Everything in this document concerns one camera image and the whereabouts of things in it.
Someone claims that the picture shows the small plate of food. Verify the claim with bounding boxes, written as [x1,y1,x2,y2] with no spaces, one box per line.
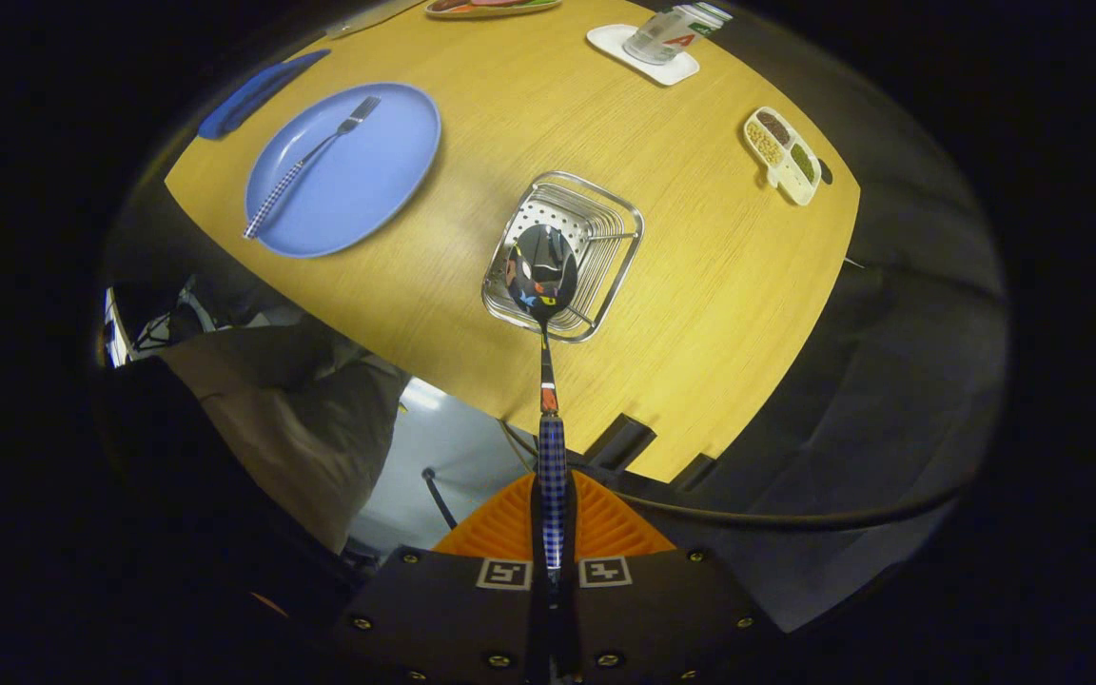
[424,0,563,18]

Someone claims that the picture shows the person's legs in beige trousers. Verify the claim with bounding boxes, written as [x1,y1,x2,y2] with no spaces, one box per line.
[158,323,413,555]

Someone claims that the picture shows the black table bracket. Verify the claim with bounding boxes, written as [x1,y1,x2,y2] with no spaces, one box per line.
[672,454,716,491]
[586,414,658,472]

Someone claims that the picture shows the white drink bottle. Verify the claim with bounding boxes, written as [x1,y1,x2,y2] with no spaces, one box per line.
[622,3,733,66]

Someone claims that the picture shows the thin black cable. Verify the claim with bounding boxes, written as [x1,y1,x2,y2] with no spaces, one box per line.
[421,467,460,530]

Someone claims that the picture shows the white divided seasoning dish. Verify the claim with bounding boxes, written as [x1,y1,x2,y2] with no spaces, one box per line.
[743,107,823,207]

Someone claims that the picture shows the metal wire basket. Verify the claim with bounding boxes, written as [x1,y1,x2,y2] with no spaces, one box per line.
[481,171,645,343]

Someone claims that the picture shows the blue round plate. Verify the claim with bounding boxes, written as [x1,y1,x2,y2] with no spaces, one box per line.
[244,83,442,259]

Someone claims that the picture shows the fork with blue checked handle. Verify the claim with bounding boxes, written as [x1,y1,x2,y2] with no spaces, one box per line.
[243,95,382,240]

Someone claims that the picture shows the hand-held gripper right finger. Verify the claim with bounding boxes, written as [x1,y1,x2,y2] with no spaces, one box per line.
[562,471,787,685]

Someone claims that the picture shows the spoon with blue checked handle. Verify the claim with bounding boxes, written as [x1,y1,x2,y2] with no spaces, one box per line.
[505,224,579,583]

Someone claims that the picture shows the white square coaster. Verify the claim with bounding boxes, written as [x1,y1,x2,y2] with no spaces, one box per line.
[587,24,701,87]

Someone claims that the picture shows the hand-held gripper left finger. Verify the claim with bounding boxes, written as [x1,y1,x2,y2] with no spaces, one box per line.
[320,471,549,685]

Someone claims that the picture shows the blue towel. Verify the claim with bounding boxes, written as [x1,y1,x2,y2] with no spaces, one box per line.
[198,49,332,141]

